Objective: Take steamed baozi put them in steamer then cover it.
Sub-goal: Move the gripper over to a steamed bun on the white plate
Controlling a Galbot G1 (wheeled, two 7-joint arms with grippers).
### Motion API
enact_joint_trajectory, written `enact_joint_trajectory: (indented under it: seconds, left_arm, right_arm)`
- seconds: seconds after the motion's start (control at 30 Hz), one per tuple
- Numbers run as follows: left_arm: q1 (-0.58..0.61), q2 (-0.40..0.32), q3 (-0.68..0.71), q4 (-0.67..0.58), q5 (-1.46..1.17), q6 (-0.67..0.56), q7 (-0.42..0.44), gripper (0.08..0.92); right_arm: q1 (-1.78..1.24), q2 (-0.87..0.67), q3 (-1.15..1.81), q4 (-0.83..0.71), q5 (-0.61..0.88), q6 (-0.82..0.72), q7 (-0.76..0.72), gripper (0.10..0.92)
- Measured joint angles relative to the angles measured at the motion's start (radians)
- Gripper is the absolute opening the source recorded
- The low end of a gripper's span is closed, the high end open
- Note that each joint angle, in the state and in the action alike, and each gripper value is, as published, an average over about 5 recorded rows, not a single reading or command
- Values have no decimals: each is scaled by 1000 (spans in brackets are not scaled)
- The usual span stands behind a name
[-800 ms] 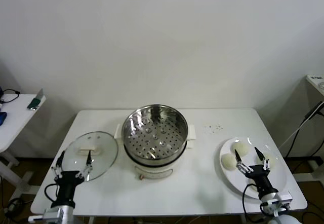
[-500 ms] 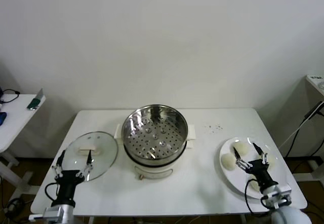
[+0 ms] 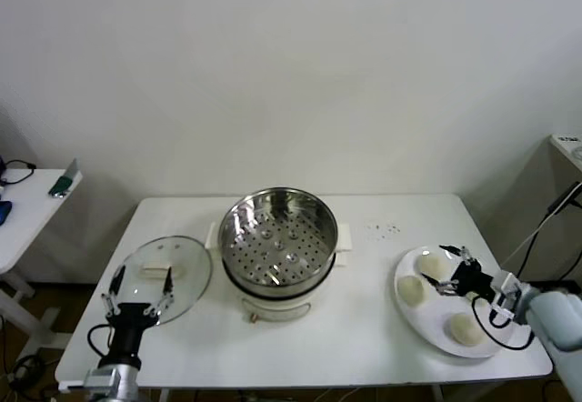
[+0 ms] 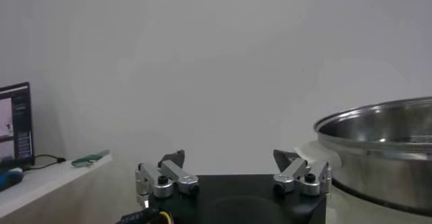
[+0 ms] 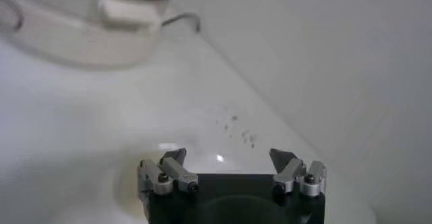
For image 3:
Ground dark crumb specks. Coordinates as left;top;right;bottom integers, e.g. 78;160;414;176
366;221;402;240

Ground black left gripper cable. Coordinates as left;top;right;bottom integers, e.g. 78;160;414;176
87;323;115;358

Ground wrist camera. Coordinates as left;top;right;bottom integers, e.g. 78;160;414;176
84;365;122;392
493;272;524;321

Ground white electric cooking pot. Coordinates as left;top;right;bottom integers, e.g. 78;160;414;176
206;221;355;326

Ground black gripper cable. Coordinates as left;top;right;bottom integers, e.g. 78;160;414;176
470;299;536;352
87;323;115;358

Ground round glass pot lid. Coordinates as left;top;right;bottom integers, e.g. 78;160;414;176
110;235;215;328

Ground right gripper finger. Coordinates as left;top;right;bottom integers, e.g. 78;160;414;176
437;244;481;267
420;272;461;297

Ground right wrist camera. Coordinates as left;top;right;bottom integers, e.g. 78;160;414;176
493;272;524;321

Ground thin black power cable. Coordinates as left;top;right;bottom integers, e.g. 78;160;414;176
516;226;582;285

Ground white side table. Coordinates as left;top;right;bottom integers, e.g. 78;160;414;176
0;167;85;353

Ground perforated steel steamer basket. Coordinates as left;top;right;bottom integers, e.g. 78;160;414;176
217;186;340;287

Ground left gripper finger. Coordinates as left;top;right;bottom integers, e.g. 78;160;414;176
100;264;127;317
152;264;176;327

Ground green handled scraper tool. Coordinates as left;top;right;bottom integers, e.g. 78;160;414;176
48;157;84;199

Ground black cable with plug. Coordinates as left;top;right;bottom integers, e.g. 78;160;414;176
0;154;37;187

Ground white round plate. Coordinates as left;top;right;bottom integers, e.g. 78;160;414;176
393;245;506;360

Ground beige side cabinet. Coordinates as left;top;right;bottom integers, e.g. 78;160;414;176
545;133;582;285

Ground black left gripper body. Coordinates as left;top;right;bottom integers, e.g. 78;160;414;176
108;302;155;367

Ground white cable with black adapter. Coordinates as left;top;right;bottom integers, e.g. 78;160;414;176
499;182;582;276

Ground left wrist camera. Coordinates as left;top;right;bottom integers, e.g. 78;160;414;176
84;365;122;392

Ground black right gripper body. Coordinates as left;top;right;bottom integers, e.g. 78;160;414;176
448;259;497;306

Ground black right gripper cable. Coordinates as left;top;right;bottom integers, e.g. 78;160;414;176
470;299;536;352

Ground black floor cable bundle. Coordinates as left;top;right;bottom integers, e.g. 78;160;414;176
0;351;60;401

